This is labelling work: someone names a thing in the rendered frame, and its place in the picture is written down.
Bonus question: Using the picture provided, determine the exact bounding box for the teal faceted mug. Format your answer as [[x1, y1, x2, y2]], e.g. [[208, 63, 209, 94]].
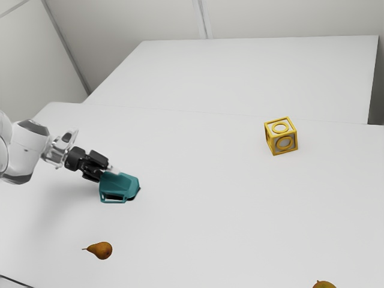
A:
[[98, 171, 141, 205]]

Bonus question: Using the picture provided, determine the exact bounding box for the yellow open-frame cube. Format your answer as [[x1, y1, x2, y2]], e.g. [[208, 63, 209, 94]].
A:
[[263, 116, 299, 157]]

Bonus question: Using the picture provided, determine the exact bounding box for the brown pear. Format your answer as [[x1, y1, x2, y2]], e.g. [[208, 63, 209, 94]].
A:
[[82, 241, 113, 261]]

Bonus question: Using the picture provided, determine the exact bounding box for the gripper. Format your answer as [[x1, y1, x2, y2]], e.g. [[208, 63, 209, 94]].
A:
[[64, 146, 124, 184]]

